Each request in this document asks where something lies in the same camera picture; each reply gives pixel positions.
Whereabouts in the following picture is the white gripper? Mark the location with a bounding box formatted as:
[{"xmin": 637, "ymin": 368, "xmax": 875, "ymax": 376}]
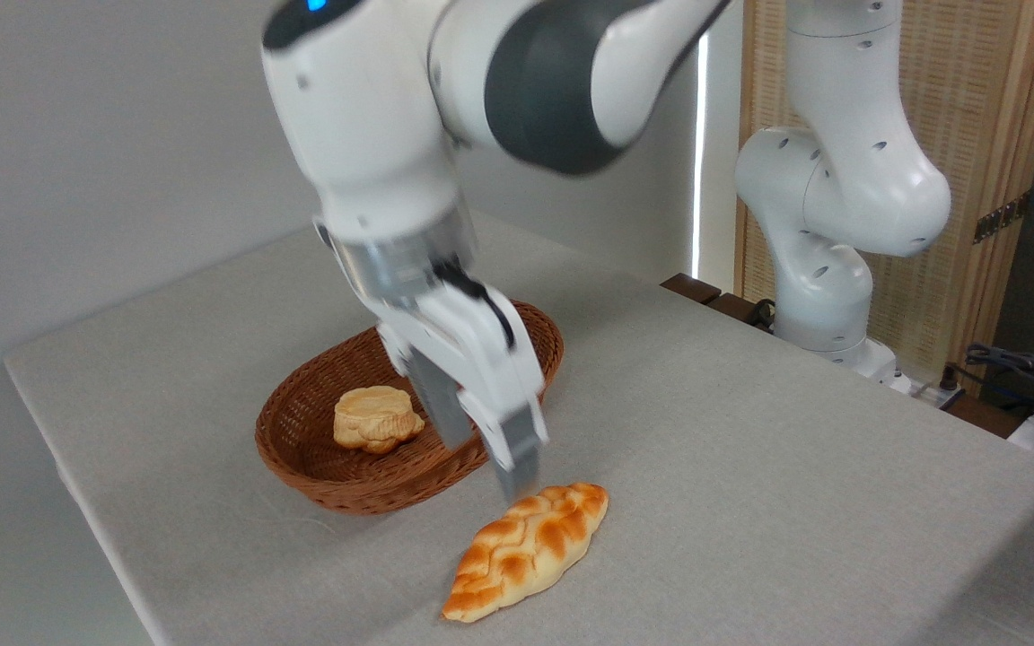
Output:
[{"xmin": 363, "ymin": 269, "xmax": 550, "ymax": 502}]

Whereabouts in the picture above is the long braided bread loaf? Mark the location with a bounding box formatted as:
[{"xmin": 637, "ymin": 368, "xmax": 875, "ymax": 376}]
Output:
[{"xmin": 441, "ymin": 483, "xmax": 609, "ymax": 624}]

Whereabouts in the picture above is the small round bread roll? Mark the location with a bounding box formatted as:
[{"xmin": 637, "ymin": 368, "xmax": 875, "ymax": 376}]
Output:
[{"xmin": 333, "ymin": 386, "xmax": 425, "ymax": 454}]

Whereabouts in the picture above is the brown wicker basket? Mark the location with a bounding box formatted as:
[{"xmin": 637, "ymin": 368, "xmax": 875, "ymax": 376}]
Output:
[{"xmin": 255, "ymin": 301, "xmax": 565, "ymax": 516}]

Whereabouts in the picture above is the grey tablecloth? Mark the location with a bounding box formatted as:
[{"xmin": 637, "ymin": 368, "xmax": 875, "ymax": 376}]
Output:
[{"xmin": 4, "ymin": 211, "xmax": 1034, "ymax": 646}]

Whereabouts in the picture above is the metal screen hinge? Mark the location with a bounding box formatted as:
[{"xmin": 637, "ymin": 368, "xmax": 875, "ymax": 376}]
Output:
[{"xmin": 973, "ymin": 191, "xmax": 1031, "ymax": 245}]

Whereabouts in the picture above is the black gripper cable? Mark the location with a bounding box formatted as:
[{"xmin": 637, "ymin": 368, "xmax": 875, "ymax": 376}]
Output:
[{"xmin": 436, "ymin": 260, "xmax": 518, "ymax": 351}]

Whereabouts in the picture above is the blue black cable bundle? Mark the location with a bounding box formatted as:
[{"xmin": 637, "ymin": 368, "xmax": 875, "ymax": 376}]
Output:
[{"xmin": 964, "ymin": 344, "xmax": 1034, "ymax": 423}]

